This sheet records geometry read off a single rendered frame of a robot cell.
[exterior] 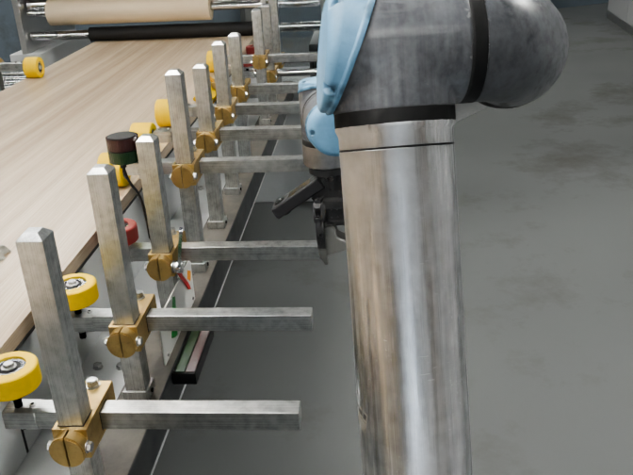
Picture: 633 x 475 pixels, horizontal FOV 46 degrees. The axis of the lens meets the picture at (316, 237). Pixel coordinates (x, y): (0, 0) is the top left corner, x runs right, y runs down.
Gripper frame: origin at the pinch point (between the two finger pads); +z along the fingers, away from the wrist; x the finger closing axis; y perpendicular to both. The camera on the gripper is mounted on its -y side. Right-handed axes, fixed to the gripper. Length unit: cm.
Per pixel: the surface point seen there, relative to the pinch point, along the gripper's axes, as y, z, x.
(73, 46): -154, -3, 266
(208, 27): -69, -14, 229
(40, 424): -38, 1, -52
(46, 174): -71, -9, 33
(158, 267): -31.6, -2.8, -8.2
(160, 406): -20, -1, -50
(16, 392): -39, -6, -54
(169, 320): -24.9, -1.6, -26.7
